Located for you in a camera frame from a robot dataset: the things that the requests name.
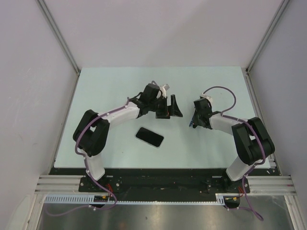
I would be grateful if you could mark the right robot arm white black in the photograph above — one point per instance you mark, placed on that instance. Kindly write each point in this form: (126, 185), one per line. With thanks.
(252, 140)

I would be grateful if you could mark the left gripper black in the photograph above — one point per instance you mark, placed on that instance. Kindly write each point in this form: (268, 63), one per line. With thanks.
(172, 110)

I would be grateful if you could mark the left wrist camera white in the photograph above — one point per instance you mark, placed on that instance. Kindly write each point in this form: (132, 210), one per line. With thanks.
(164, 88)

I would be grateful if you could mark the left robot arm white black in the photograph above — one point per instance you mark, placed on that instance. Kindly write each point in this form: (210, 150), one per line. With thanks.
(91, 134)

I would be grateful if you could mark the aluminium frame post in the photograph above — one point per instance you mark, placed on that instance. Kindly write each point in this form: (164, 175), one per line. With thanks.
(58, 35)
(268, 33)

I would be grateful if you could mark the aluminium rail front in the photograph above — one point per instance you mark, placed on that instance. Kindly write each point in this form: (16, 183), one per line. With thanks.
(58, 184)

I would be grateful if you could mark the black phone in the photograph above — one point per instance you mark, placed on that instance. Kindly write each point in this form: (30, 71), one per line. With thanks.
(149, 137)

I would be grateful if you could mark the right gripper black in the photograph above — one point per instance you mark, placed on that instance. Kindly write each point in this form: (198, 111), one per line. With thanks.
(195, 122)

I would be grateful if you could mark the left aluminium frame post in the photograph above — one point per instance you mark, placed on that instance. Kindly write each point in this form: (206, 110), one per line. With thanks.
(58, 35)

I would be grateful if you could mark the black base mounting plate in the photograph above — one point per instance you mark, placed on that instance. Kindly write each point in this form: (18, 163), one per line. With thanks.
(161, 185)

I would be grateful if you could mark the right aluminium frame post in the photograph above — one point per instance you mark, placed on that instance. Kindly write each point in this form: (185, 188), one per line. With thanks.
(268, 33)

